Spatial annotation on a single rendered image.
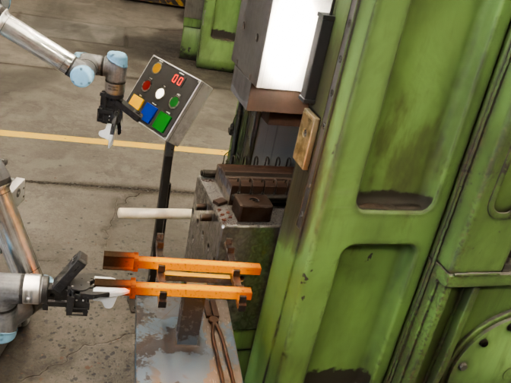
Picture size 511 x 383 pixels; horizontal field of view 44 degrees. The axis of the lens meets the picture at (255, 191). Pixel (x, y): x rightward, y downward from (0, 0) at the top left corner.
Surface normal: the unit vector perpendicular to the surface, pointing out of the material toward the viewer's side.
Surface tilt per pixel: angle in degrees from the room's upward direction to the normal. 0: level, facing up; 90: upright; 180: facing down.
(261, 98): 90
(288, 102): 90
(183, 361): 0
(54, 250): 0
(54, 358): 0
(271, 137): 90
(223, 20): 90
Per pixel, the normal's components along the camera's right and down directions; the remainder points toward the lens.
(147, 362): 0.18, -0.88
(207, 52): 0.08, 0.46
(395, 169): 0.29, 0.46
